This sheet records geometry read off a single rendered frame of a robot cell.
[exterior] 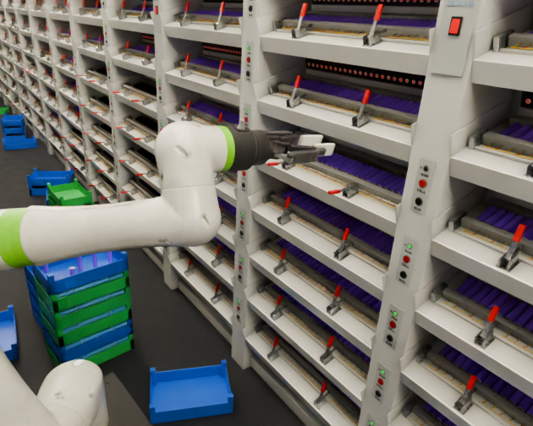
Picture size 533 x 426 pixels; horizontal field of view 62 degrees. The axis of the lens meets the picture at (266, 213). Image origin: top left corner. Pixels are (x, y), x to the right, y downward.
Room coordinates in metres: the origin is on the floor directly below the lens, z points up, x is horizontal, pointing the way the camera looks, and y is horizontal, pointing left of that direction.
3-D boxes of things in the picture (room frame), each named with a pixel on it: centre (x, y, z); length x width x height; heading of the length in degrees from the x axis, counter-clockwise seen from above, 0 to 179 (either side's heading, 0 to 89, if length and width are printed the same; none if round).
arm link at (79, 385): (0.75, 0.41, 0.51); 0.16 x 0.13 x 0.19; 1
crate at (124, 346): (1.51, 0.72, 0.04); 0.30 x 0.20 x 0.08; 134
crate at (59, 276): (1.51, 0.72, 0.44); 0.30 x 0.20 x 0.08; 134
